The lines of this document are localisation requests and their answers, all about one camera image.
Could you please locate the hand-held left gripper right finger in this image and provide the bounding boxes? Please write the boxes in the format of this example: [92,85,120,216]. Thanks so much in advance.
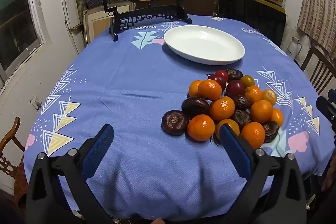
[219,124,307,224]

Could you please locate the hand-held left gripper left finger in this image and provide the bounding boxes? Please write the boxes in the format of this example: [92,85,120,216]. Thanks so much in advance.
[26,123,114,224]

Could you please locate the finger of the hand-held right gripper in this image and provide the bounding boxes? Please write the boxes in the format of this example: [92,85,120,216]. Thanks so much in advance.
[316,90,336,135]

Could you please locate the yellow cherry tomato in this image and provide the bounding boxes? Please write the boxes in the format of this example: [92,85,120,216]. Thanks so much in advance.
[215,119,240,139]
[261,89,278,106]

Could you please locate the pile of mandarins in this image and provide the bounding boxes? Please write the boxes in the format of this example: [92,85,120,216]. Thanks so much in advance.
[188,79,284,149]

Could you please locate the dark red cherry tomato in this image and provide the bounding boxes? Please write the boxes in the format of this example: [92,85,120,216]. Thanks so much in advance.
[226,80,246,98]
[208,74,227,90]

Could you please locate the yellow-green cherry tomato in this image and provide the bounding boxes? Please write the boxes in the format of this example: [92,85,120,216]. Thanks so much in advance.
[240,75,256,88]

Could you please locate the white oval plate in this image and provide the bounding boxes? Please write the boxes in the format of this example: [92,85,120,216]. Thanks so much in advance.
[163,25,245,65]

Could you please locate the slatted wooden chair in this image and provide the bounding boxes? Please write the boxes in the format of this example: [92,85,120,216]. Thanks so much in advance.
[301,44,336,94]

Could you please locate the white jug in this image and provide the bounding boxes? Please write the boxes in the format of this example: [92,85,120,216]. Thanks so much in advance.
[287,36,311,57]

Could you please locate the blue printed tablecloth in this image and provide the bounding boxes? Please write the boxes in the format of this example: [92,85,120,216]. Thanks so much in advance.
[23,14,328,222]

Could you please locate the carved wooden chair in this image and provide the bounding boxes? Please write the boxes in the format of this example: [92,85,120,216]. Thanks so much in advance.
[0,116,27,177]

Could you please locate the checked curtain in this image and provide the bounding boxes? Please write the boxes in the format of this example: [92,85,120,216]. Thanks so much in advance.
[297,0,336,47]

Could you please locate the black ribbed chair back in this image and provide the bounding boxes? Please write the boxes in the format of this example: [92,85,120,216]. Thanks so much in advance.
[217,0,287,49]

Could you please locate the framed picture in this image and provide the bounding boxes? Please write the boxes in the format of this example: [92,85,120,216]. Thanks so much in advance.
[83,2,135,45]

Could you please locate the window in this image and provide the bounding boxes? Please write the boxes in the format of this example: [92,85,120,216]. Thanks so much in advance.
[0,0,45,80]

